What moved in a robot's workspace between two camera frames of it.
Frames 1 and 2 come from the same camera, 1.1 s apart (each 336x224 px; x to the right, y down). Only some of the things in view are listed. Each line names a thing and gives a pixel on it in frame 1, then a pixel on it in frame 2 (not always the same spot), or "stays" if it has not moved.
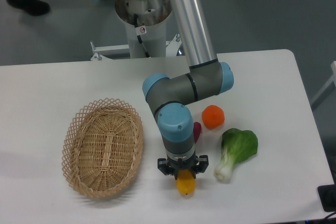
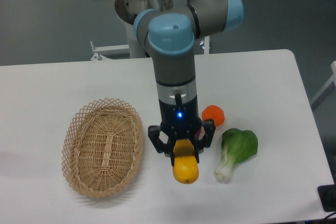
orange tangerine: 212,116 stays
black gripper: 195,165 → 181,120
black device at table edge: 327,196 stays
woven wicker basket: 102,150 stays
